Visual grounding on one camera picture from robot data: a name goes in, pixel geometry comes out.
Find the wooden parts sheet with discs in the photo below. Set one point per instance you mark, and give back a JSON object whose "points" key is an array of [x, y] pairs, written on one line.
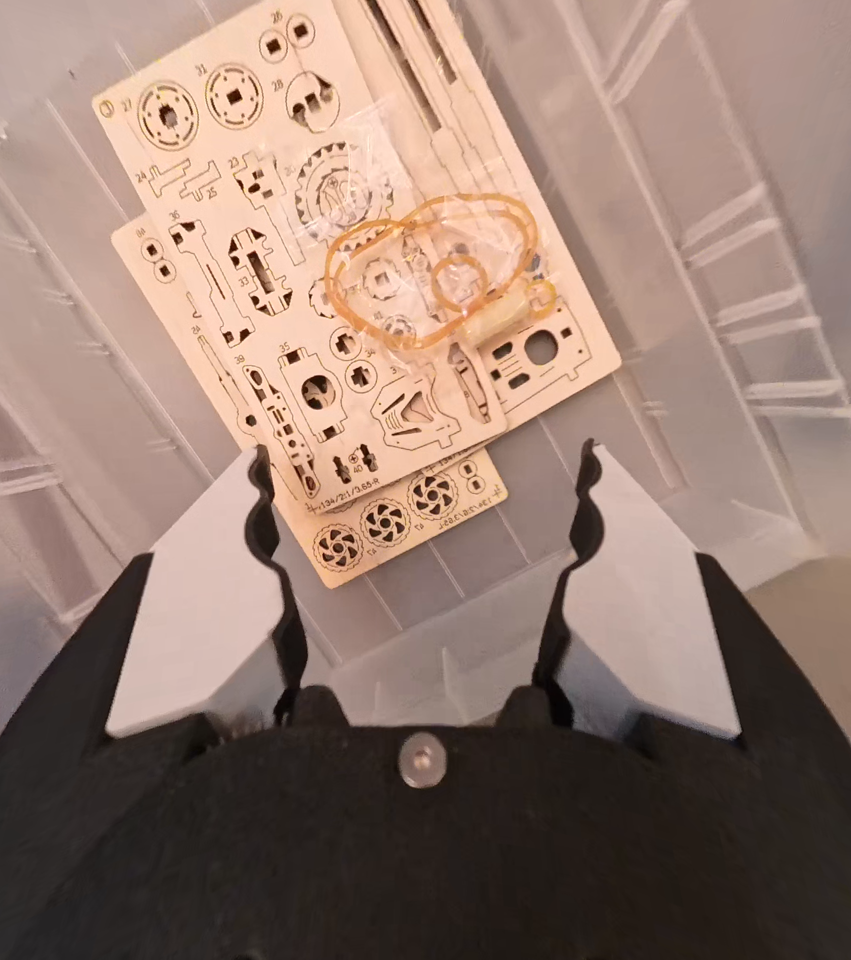
{"points": [[200, 195]]}

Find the wooden parts sheet with wheels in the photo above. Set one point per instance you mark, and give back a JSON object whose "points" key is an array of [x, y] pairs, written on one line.
{"points": [[388, 555]]}

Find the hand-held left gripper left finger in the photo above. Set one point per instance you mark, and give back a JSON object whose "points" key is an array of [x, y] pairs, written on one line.
{"points": [[193, 600]]}

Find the wooden parts sheet with slots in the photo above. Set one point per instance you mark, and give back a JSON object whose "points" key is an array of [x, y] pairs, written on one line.
{"points": [[470, 112]]}

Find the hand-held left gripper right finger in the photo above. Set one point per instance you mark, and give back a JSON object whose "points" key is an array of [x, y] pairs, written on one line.
{"points": [[643, 600]]}

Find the clear plastic storage bin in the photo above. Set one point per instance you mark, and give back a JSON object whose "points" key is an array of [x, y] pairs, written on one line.
{"points": [[733, 187]]}

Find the clear bag of rubber bands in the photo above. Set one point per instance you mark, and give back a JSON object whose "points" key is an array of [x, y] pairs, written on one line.
{"points": [[425, 247]]}

